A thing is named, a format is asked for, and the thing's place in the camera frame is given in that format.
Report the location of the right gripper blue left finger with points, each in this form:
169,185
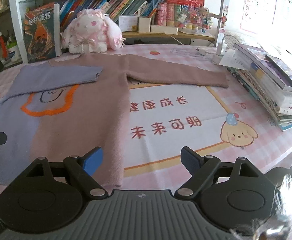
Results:
79,172

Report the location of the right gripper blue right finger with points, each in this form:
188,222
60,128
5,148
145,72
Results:
202,170

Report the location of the pink and lilac sweater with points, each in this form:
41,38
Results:
60,108

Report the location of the pink checked cartoon tablecloth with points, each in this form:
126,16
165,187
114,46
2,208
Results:
226,122

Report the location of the stack of books and notebooks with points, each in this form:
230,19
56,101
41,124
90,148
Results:
267,77

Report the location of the Harry Potter book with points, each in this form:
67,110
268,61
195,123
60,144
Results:
42,33

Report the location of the pink white plush bunny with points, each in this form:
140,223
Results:
92,31

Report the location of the white paper desk box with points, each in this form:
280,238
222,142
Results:
144,24

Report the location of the row of colourful shelf books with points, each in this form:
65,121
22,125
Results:
136,8

